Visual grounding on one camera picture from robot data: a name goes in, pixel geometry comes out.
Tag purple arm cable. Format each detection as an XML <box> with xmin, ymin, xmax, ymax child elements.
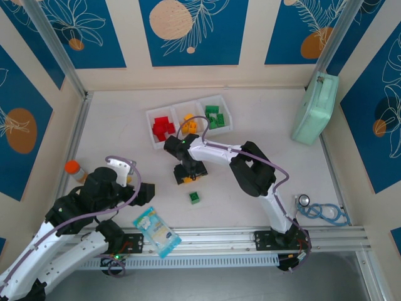
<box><xmin>0</xmin><ymin>156</ymin><xmax>142</xmax><ymax>289</ymax></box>
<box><xmin>175</xmin><ymin>115</ymin><xmax>313</xmax><ymax>273</ymax></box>

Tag aluminium table side rail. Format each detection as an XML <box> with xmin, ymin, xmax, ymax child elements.
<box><xmin>318</xmin><ymin>134</ymin><xmax>355</xmax><ymax>227</ymax></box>
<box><xmin>58</xmin><ymin>93</ymin><xmax>92</xmax><ymax>201</ymax></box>

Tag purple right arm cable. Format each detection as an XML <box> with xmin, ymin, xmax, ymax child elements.
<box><xmin>175</xmin><ymin>115</ymin><xmax>313</xmax><ymax>273</ymax></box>

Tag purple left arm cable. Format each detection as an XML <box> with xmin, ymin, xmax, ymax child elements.
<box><xmin>0</xmin><ymin>156</ymin><xmax>142</xmax><ymax>289</ymax></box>

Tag blue stethoscope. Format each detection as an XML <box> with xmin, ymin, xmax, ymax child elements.
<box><xmin>294</xmin><ymin>194</ymin><xmax>352</xmax><ymax>227</ymax></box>

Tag aluminium cross rail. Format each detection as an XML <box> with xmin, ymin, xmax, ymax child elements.
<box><xmin>62</xmin><ymin>225</ymin><xmax>373</xmax><ymax>257</ymax></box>

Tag mint green zip case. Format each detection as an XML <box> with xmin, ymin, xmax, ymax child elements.
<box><xmin>291</xmin><ymin>71</ymin><xmax>340</xmax><ymax>147</ymax></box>

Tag aluminium frame post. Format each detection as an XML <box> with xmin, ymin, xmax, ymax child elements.
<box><xmin>314</xmin><ymin>0</ymin><xmax>367</xmax><ymax>89</ymax></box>
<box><xmin>24</xmin><ymin>0</ymin><xmax>88</xmax><ymax>98</ymax></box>

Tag grey slotted cable duct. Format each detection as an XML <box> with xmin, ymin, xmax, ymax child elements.
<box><xmin>78</xmin><ymin>253</ymin><xmax>279</xmax><ymax>270</ymax></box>

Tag wet wipes packet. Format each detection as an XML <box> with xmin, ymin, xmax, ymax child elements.
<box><xmin>132</xmin><ymin>206</ymin><xmax>182</xmax><ymax>260</ymax></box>

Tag orange-capped bottle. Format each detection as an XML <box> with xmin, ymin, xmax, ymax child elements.
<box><xmin>65</xmin><ymin>160</ymin><xmax>90</xmax><ymax>184</ymax></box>

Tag white three-compartment container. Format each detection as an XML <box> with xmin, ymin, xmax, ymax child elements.
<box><xmin>145</xmin><ymin>93</ymin><xmax>235</xmax><ymax>151</ymax></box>

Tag blue floral wall poster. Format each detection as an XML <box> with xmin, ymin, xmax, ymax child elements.
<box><xmin>340</xmin><ymin>24</ymin><xmax>401</xmax><ymax>194</ymax></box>
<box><xmin>0</xmin><ymin>45</ymin><xmax>54</xmax><ymax>202</ymax></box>
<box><xmin>0</xmin><ymin>0</ymin><xmax>66</xmax><ymax>91</ymax></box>
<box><xmin>325</xmin><ymin>0</ymin><xmax>387</xmax><ymax>77</ymax></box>
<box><xmin>39</xmin><ymin>0</ymin><xmax>127</xmax><ymax>70</ymax></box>
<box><xmin>138</xmin><ymin>0</ymin><xmax>249</xmax><ymax>67</ymax></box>
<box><xmin>264</xmin><ymin>0</ymin><xmax>348</xmax><ymax>66</ymax></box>

